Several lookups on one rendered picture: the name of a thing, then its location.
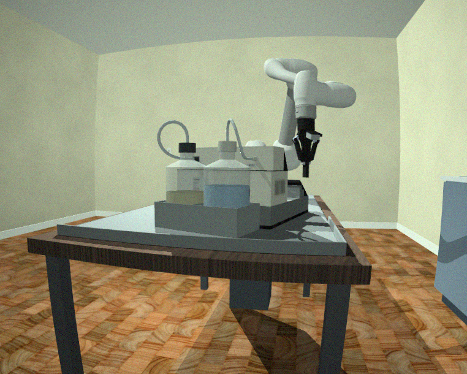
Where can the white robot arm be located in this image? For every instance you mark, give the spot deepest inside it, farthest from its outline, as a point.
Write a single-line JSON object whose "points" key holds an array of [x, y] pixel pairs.
{"points": [[304, 93]]}

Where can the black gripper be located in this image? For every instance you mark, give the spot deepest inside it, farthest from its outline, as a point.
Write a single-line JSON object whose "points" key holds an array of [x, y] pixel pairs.
{"points": [[306, 155]]}

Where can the clear plastic bottle with blue liquid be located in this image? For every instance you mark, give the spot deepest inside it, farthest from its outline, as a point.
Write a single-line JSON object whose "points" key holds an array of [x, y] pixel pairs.
{"points": [[226, 182]]}

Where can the white plastic bottle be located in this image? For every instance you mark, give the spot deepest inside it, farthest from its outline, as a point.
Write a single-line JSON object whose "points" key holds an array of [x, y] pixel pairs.
{"points": [[184, 178]]}

